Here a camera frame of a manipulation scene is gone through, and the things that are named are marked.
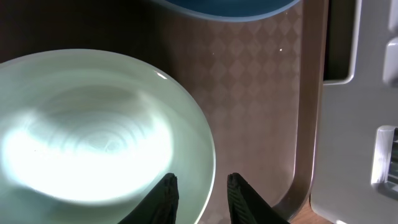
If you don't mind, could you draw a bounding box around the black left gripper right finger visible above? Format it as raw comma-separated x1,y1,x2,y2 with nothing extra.
227,173,289,224

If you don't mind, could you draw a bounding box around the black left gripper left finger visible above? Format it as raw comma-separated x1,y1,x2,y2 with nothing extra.
118,173,179,224

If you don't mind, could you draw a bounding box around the green bowl with rice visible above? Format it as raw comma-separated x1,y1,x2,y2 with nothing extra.
1,49,216,223

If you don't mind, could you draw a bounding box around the grey plastic dishwasher rack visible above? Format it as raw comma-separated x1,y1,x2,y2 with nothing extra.
310,0,397,223

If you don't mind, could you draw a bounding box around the brown serving tray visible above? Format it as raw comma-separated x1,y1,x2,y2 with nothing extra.
0,0,330,224

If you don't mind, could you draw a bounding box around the dark blue plate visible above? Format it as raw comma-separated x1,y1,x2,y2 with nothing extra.
153,0,299,22

